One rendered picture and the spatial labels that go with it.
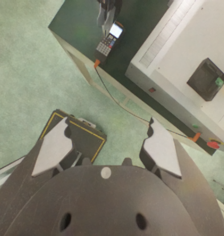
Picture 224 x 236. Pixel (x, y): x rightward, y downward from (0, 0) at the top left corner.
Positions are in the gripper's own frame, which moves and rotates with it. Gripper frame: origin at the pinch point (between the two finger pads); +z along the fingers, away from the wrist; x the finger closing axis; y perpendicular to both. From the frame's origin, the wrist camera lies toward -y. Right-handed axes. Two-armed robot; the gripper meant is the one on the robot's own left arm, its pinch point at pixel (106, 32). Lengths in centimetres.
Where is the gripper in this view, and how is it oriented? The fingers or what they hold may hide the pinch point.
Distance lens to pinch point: 49.5
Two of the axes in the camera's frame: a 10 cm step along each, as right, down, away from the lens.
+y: -4.9, 8.5, -2.1
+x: 8.5, 5.2, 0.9
